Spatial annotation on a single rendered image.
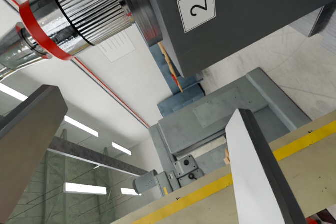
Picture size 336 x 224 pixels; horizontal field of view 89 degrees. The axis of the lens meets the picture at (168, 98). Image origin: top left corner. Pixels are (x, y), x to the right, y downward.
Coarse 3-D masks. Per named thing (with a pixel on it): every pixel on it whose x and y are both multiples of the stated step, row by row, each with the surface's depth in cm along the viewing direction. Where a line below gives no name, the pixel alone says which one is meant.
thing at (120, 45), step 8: (120, 32) 450; (112, 40) 458; (120, 40) 467; (128, 40) 476; (104, 48) 467; (112, 48) 476; (120, 48) 485; (128, 48) 494; (112, 56) 494; (120, 56) 504
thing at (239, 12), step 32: (128, 0) 10; (160, 0) 9; (192, 0) 9; (224, 0) 10; (256, 0) 11; (288, 0) 12; (320, 0) 14; (160, 32) 12; (192, 32) 11; (224, 32) 12; (256, 32) 14; (192, 64) 14
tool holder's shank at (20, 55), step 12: (12, 36) 12; (24, 36) 13; (0, 48) 12; (12, 48) 12; (24, 48) 12; (36, 48) 13; (0, 60) 13; (12, 60) 13; (24, 60) 13; (36, 60) 13; (0, 72) 13; (12, 72) 14
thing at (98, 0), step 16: (32, 0) 11; (48, 0) 11; (64, 0) 11; (80, 0) 11; (96, 0) 11; (112, 0) 11; (48, 16) 11; (64, 16) 11; (80, 16) 12; (96, 16) 12; (112, 16) 12; (128, 16) 13; (48, 32) 12; (64, 32) 12; (80, 32) 12; (96, 32) 13; (112, 32) 13; (64, 48) 13; (80, 48) 13
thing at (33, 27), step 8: (24, 8) 11; (24, 16) 11; (32, 16) 11; (24, 24) 11; (32, 24) 11; (32, 32) 11; (40, 32) 11; (40, 40) 12; (48, 40) 12; (48, 48) 12; (56, 48) 12; (56, 56) 13; (64, 56) 13; (72, 56) 14
